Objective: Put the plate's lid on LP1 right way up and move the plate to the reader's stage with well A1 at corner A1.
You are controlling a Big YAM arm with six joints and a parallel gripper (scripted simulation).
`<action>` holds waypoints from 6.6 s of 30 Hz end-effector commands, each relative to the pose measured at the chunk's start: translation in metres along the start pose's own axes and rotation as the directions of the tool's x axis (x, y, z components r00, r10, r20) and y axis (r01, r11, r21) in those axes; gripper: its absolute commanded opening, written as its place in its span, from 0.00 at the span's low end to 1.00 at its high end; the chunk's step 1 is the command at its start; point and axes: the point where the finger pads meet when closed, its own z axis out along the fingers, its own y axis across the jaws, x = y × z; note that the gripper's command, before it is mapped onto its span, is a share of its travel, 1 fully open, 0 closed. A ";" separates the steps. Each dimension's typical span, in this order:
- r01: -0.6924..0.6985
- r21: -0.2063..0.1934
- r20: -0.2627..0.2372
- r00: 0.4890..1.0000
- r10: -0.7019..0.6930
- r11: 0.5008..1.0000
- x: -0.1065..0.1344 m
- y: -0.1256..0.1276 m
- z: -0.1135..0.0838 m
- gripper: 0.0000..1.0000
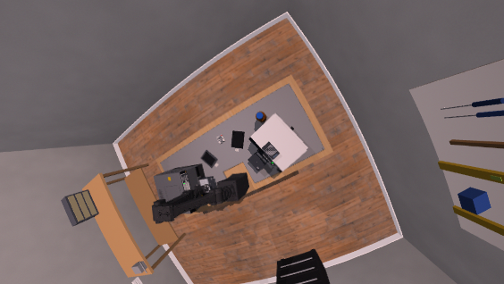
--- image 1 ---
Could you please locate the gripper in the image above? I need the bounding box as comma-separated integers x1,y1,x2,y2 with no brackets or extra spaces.
194,184,209,193

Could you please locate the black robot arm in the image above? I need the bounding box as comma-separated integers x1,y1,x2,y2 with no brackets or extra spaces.
152,185,236,224

